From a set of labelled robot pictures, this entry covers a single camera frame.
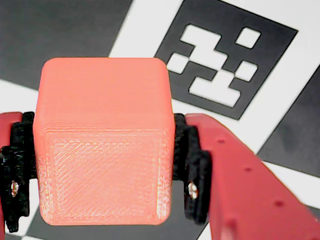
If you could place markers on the red gripper finger with black pad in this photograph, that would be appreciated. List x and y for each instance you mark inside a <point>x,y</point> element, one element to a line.
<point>17,162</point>
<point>250,195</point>

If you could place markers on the orange cube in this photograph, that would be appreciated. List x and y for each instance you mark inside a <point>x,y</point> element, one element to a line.
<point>105,125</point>

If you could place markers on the black white marker checkerboard mat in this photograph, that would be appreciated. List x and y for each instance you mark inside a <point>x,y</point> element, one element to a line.
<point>75,25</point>

